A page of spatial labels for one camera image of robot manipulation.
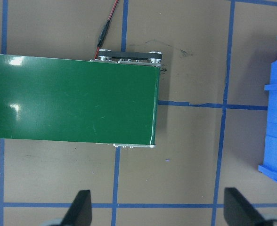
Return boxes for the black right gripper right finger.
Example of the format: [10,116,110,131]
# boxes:
[224,187,268,226]

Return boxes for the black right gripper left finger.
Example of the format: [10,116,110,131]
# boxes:
[61,190,92,226]

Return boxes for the green conveyor belt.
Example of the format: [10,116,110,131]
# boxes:
[0,49,162,148]

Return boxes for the red black wire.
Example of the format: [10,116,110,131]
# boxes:
[94,0,120,59]

